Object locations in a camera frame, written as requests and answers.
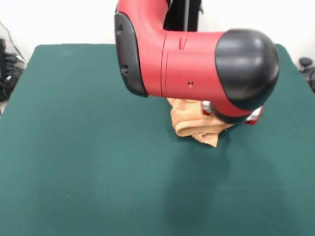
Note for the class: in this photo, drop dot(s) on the dark green table cloth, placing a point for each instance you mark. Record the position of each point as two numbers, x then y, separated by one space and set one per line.
73 147

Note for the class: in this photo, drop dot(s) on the black equipment pile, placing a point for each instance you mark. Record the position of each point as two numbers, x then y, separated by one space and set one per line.
9 73

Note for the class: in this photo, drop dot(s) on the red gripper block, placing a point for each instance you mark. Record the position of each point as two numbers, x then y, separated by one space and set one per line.
254 118

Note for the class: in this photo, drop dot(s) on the dark stand base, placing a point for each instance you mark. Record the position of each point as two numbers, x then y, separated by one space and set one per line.
307 71

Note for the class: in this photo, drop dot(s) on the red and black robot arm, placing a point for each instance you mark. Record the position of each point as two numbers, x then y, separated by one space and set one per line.
192 64

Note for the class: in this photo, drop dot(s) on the tan terry towel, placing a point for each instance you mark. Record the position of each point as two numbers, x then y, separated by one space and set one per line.
197 125

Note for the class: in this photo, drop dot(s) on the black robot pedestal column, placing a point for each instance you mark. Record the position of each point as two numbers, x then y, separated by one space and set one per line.
192 19

